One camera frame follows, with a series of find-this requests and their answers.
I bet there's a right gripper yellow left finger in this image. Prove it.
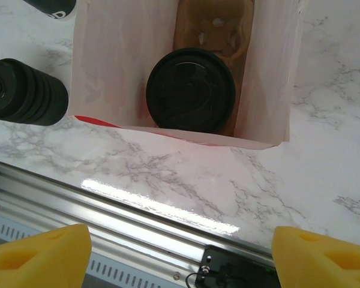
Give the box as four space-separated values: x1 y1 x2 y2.
0 223 92 288

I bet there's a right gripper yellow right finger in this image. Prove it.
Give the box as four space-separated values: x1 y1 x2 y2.
271 226 360 288

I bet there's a stack of black cup lids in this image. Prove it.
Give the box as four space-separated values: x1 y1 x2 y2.
0 58 70 127

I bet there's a red printed paper gift bag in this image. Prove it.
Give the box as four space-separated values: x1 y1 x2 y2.
67 0 304 151

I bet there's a black cup lid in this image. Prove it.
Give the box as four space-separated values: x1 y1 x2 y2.
145 47 237 133

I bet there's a single pulp cup carrier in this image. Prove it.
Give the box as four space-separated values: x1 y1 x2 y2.
172 0 256 134

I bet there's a stack of paper cups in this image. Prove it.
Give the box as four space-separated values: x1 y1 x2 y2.
23 0 78 20

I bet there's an aluminium front rail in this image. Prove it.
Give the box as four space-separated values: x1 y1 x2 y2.
0 157 278 271

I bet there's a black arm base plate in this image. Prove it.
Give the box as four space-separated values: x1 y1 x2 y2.
185 244 281 288

